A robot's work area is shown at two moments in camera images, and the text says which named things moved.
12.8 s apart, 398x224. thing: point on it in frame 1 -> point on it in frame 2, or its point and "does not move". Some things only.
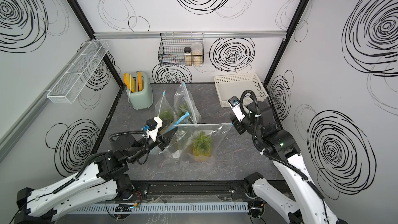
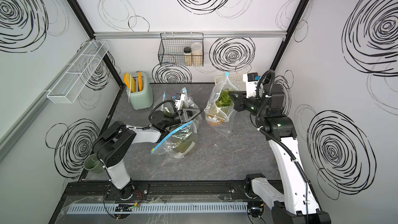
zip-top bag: (165, 110) does not move
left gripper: (159, 141) -> (181, 117)
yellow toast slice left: (129, 81) does not move
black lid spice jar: (187, 51) does not move
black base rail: (189, 189) does not move
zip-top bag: (193, 143) -> (219, 112)
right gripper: (237, 124) -> (239, 101)
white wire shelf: (67, 88) does not move
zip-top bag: (173, 150) does not move
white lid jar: (197, 54) does not move
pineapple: (202, 143) -> (224, 106)
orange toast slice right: (140, 81) does not move
